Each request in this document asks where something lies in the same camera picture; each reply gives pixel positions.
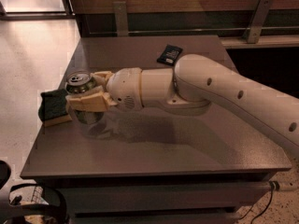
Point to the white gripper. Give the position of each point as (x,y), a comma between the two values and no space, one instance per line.
(125,88)

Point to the green soda can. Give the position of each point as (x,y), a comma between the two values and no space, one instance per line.
(77,84)

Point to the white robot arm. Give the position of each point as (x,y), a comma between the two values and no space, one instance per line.
(189,88)

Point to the green and yellow sponge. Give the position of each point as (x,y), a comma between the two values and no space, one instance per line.
(54,108)

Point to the black snack packet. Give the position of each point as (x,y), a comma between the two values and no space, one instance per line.
(169,55)

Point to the grey cabinet drawer unit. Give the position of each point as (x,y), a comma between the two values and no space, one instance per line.
(158,200)

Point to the left metal rail bracket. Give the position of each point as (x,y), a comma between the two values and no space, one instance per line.
(121,18)

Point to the metal rail bracket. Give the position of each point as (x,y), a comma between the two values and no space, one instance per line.
(254,30)
(121,18)

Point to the black chair frame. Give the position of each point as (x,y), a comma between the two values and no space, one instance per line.
(20,200)

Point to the metal rail bar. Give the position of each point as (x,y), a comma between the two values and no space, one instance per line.
(286,30)

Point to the right metal rail bracket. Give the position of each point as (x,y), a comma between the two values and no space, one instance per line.
(254,30)

